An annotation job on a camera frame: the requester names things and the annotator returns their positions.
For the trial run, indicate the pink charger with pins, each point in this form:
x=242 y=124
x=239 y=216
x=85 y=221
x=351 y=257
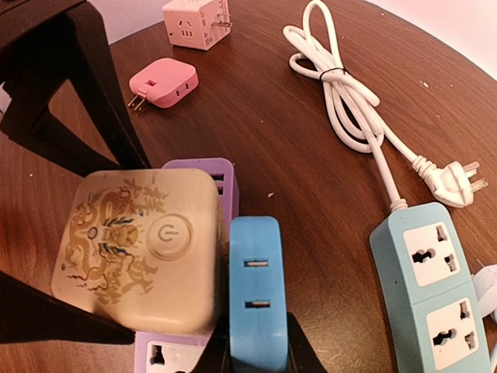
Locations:
x=163 y=83

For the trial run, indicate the blue plug adapter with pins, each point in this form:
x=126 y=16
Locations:
x=257 y=298

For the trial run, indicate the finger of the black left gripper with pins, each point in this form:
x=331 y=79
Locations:
x=29 y=315
x=43 y=45

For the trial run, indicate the purple power strip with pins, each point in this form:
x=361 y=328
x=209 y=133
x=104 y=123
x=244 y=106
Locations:
x=155 y=352

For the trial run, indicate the teal power strip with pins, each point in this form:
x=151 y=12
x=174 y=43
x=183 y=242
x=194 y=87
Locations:
x=432 y=307

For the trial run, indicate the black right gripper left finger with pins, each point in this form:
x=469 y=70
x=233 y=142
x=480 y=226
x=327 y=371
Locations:
x=216 y=354

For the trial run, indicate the beige cube socket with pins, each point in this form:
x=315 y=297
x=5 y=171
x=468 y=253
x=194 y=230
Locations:
x=145 y=248

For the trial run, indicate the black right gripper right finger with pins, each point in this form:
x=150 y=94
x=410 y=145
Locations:
x=302 y=357

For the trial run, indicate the pink cube socket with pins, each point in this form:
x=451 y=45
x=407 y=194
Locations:
x=197 y=24

